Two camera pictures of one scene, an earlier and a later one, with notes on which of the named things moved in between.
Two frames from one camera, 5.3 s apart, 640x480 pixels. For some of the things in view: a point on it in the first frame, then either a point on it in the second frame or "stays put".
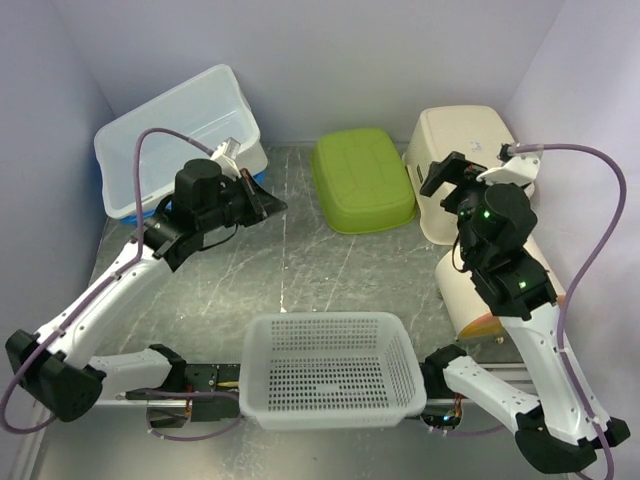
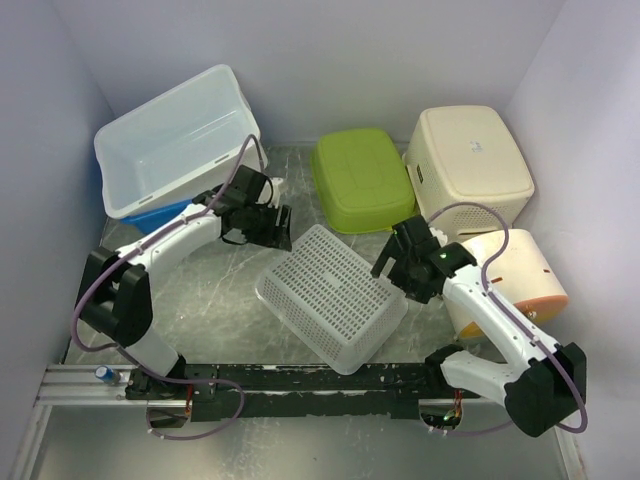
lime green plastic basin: x=362 y=181 stays put
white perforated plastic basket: x=322 y=371 -> x=324 y=291
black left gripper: x=261 y=203 -> x=275 y=236
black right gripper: x=455 y=169 -> x=419 y=292
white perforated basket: x=208 y=110 stays put
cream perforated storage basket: x=476 y=132 stays put
